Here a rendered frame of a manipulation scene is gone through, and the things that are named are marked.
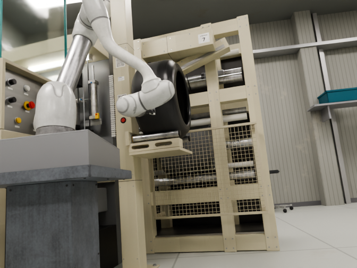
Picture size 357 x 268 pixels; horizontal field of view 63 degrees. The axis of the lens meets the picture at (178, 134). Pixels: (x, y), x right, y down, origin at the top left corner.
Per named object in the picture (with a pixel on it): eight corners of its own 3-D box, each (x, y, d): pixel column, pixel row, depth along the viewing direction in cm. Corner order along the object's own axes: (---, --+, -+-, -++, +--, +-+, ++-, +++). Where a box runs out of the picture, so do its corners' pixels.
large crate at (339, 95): (350, 105, 518) (348, 93, 522) (363, 99, 478) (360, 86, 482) (319, 108, 523) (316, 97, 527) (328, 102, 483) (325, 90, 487)
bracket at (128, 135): (125, 145, 196) (124, 131, 197) (147, 151, 233) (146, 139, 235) (129, 145, 195) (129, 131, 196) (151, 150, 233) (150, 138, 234)
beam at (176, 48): (141, 58, 244) (140, 41, 247) (152, 69, 268) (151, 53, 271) (213, 43, 229) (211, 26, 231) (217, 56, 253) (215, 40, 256)
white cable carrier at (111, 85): (111, 136, 213) (108, 75, 222) (114, 137, 218) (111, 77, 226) (117, 135, 212) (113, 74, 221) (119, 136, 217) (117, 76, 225)
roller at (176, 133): (129, 137, 199) (132, 135, 203) (132, 143, 200) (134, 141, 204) (178, 131, 190) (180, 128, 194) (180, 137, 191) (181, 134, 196)
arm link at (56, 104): (35, 124, 112) (37, 72, 117) (33, 136, 127) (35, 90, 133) (79, 126, 120) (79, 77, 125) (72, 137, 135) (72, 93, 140)
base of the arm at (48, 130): (81, 136, 113) (81, 122, 114) (23, 140, 112) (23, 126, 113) (92, 146, 131) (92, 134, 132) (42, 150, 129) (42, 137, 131)
